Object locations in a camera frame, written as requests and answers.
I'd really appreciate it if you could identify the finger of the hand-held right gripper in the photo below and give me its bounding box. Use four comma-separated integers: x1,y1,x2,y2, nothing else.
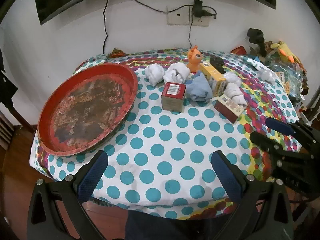
249,131,301,160
265,117,320,155

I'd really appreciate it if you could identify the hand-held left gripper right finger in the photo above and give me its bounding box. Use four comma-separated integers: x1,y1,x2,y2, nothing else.
211,150,294,240

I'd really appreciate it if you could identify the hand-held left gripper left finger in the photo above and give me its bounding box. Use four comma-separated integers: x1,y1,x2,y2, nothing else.
27,150,110,240

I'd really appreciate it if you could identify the printed red-brown box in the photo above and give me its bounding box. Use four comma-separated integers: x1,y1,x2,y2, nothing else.
214,94,245,124

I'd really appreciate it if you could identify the long white sock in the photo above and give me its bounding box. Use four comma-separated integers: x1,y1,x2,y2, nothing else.
224,82,248,105

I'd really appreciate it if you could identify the white plastic bag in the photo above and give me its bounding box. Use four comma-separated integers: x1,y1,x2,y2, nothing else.
222,72,242,85
259,69,277,84

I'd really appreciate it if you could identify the round red tray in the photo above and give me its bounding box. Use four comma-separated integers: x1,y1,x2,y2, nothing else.
38,64,138,157

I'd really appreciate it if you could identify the yellow box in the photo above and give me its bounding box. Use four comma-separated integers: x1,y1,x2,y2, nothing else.
199,62,227,97

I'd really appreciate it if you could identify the light blue sock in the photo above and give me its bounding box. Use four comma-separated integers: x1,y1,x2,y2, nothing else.
185,71,213,102

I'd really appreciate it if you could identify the black plastic bag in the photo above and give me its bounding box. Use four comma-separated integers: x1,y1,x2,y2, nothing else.
209,56,225,74

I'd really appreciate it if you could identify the dark red barcode box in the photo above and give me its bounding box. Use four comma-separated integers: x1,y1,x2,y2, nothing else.
161,82,187,112

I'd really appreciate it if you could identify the orange toy figure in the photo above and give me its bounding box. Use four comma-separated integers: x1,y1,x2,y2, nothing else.
186,45,203,73

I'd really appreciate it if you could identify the knotted white sock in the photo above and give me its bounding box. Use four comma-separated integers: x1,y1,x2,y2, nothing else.
145,64,165,85

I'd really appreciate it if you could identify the clear plastic bag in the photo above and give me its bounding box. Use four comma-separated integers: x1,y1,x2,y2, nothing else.
265,50,309,98

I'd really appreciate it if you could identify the yellow knitted toy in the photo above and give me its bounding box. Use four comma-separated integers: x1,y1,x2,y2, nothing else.
271,41,300,63

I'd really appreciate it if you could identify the polka dot tablecloth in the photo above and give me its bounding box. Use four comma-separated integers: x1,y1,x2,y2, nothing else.
29,47,300,220

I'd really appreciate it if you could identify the red packet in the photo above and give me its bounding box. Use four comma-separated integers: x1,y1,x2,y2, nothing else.
231,45,247,55

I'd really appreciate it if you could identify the wooden chair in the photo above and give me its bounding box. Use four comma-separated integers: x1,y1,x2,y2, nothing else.
0,109,16,153

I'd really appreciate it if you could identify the black jacket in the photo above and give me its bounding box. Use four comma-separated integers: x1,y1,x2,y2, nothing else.
0,47,19,105

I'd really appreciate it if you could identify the black plug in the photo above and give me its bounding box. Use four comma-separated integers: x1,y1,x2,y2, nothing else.
202,8,217,19

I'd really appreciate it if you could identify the black power adapter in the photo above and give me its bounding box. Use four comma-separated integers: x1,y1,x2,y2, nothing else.
193,0,203,17

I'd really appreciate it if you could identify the black television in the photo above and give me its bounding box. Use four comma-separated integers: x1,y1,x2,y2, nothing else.
34,0,277,25

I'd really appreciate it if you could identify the white double wall socket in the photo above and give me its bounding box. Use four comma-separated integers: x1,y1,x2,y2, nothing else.
191,7,210,27

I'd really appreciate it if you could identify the black adapter output cable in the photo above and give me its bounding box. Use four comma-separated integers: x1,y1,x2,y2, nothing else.
187,15,194,48

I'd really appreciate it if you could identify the white single wall socket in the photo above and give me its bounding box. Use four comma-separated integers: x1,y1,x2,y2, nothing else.
167,6,191,26

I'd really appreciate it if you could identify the black television cable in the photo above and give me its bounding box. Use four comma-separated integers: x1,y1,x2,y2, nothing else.
102,0,112,55

